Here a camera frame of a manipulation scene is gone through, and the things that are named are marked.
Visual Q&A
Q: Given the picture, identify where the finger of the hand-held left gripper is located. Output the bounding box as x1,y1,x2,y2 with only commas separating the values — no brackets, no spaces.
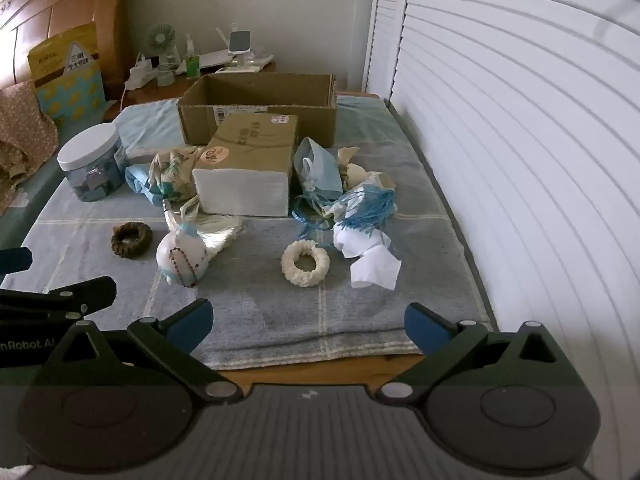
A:
0,276,117,322
0,247,34,276

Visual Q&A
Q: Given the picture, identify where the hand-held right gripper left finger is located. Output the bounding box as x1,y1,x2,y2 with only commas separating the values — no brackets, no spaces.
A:
42,298,240,404

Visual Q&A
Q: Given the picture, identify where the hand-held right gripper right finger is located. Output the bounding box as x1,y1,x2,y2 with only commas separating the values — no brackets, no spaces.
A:
377,302,588,404

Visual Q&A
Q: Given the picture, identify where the brown scrunchie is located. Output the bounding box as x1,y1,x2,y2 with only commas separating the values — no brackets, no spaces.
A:
111,221,152,259

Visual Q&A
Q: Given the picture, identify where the white and blue bottle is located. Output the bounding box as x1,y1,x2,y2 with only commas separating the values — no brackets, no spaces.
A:
156,225,208,288

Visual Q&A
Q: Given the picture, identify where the cream scrunchie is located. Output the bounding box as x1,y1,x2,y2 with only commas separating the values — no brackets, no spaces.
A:
281,240,331,288

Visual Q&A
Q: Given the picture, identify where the bamboo print drawstring pouch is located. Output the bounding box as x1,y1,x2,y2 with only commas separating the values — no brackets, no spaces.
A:
147,145,208,206

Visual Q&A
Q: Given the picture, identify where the cream tassel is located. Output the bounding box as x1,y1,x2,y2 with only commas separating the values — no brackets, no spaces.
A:
165,200,246,261

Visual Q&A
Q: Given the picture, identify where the light blue cloth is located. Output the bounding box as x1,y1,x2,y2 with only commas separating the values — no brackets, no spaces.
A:
125,162,161,196

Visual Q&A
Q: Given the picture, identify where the clear jar with white lid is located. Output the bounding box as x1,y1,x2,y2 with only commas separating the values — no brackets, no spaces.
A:
56,123,126,203

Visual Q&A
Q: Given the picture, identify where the brown floral fabric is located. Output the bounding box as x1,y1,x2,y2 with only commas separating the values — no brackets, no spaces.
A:
0,80,61,216

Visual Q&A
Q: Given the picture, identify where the closed golden cardboard box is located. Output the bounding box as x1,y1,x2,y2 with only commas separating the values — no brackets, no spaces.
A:
192,113,299,217

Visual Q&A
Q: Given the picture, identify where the blue ribbon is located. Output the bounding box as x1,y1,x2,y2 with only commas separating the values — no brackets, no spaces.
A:
292,195,341,241

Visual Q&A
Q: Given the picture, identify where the cream cloth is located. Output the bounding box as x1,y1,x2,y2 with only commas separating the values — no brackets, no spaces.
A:
337,146,396,191

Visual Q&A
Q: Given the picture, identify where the yellow and blue bag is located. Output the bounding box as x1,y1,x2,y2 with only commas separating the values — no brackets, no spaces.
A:
27,22,107,126

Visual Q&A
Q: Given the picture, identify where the folded light blue towel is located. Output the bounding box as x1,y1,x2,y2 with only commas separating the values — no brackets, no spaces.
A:
114,99,188,158

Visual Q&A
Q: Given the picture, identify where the blue face mask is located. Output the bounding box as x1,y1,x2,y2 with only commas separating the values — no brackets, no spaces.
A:
292,137,346,206

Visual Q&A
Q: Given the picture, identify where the wooden nightstand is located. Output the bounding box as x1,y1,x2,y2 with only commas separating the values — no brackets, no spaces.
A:
122,57,277,108

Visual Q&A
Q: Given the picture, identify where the white power strip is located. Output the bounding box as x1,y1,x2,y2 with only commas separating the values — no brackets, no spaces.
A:
125,52,158,88

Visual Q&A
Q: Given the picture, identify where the white louvered door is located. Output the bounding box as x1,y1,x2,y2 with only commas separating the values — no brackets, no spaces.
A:
387,0,640,461
362,0,412,108

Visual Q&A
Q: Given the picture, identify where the green bottle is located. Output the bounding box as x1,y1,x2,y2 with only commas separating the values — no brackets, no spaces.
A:
185,34,201,78

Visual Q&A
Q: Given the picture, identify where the small desk fan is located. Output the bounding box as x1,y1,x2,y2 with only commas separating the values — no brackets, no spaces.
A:
146,23,180,68

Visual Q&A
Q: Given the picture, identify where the white router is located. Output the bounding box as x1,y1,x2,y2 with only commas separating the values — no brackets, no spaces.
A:
175,27,236,69

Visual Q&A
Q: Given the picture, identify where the wooden bed frame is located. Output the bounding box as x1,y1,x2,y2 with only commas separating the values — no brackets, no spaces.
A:
215,354,426,386

